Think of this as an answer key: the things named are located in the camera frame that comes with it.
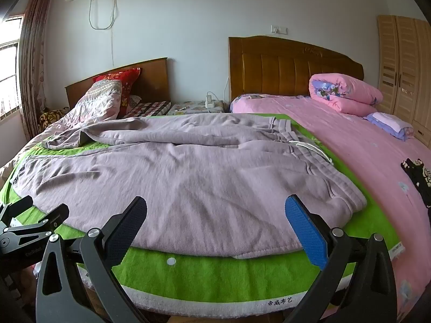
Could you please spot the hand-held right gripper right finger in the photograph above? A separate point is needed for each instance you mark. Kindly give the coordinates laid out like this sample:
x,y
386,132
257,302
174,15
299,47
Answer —
x,y
304,230

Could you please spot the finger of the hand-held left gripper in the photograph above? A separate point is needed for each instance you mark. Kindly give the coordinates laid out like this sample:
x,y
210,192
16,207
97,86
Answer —
x,y
47,222
16,208

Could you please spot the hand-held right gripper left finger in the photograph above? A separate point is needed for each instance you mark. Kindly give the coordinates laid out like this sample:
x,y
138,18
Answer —
x,y
126,223

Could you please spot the lilac pants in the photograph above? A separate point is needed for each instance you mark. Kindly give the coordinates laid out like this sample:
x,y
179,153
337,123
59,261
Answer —
x,y
202,181

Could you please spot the green printed cloth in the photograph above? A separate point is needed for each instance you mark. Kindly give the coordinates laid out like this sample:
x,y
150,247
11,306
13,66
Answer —
x,y
208,276

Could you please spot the brown yellow blanket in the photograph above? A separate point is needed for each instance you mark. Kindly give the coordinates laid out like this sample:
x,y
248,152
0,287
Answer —
x,y
52,116

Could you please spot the pink bed sheet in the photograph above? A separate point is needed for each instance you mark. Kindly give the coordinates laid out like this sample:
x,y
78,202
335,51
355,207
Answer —
x,y
363,148

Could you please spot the checkered bed sheet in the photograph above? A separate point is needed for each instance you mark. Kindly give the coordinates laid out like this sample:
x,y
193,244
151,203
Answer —
x,y
148,107

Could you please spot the patterned pale quilt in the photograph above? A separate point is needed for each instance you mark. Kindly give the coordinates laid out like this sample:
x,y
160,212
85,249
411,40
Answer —
x,y
97,104

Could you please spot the nightstand with floral cover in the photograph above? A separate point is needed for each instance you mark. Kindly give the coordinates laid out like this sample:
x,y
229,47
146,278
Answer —
x,y
192,108

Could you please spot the purple folded pillow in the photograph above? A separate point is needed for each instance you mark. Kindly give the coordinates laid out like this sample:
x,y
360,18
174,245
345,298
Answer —
x,y
390,122

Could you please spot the window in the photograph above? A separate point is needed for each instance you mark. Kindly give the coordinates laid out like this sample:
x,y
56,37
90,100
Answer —
x,y
10,70

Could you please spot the red floral pillow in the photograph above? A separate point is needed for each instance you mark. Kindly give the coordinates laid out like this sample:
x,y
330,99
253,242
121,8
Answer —
x,y
126,84

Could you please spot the folded pink quilt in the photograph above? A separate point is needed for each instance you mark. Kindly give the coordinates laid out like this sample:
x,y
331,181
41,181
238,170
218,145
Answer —
x,y
343,92

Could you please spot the brown patterned curtain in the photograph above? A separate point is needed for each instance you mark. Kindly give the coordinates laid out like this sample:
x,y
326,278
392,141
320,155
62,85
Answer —
x,y
33,64

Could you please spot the small wooden headboard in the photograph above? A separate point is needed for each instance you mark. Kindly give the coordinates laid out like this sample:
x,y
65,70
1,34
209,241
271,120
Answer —
x,y
151,77

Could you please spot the large wooden headboard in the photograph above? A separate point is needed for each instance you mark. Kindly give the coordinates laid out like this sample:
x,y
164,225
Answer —
x,y
289,69

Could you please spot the light wooden wardrobe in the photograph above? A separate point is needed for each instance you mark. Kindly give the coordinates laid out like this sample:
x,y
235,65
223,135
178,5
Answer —
x,y
404,70

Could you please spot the white wall socket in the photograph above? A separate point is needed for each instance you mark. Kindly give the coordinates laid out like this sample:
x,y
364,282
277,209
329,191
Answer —
x,y
279,30

